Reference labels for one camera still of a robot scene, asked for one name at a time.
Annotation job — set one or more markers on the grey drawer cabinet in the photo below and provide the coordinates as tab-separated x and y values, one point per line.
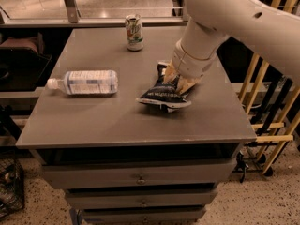
64	130

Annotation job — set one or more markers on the clear plastic water bottle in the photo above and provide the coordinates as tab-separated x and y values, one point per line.
86	82

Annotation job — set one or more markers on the white green soda can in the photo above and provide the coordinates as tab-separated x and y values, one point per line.
134	28

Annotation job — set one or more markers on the blue Kettle chip bag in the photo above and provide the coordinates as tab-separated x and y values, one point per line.
163	94

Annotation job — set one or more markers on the grey drawer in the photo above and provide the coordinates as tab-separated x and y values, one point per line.
142	199
144	215
141	174

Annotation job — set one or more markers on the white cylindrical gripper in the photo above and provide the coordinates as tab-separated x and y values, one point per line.
189	64

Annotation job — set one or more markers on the middle grey drawer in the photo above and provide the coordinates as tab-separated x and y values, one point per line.
142	199

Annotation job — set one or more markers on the grey metal window rail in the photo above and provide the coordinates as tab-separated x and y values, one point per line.
89	13

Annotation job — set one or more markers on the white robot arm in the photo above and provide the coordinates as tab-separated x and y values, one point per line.
271	33

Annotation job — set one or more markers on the black wire basket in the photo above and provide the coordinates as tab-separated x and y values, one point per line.
11	184

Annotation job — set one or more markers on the top grey drawer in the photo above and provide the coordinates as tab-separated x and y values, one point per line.
141	174

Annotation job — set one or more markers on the dark office chair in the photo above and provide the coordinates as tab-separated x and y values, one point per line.
23	64

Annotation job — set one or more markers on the bottom grey drawer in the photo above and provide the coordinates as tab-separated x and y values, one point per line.
144	215

